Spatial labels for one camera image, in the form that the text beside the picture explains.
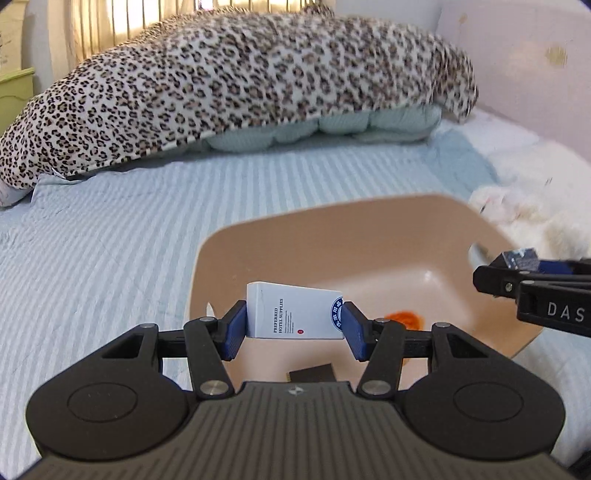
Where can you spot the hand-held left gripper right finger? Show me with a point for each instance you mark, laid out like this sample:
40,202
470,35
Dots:
352,333

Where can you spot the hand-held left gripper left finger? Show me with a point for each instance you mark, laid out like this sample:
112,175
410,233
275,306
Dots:
236,330

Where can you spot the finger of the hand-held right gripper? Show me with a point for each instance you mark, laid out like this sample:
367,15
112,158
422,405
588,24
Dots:
496,279

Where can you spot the small white box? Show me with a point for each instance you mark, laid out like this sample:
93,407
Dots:
295,311

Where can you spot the beige plastic basin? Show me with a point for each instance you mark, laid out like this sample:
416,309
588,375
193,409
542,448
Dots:
351,258

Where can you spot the orange item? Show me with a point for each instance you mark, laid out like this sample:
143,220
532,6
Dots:
405,319

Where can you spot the small dark packet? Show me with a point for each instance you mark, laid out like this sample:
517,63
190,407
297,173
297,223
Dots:
312,372

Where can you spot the white fluffy blanket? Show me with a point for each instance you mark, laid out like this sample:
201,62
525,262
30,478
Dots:
540,194

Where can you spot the light green quilted comforter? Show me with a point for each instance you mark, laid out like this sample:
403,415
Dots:
323,129

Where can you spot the pale padded headboard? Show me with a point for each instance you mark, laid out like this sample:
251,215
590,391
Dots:
521,64

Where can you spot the leopard print blanket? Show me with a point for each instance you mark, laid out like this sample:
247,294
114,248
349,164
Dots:
221,78

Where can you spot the green cabinet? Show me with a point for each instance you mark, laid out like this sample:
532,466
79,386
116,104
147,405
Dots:
14,94

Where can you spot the yellow striped curtain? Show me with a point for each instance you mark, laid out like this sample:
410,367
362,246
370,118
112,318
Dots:
115,25

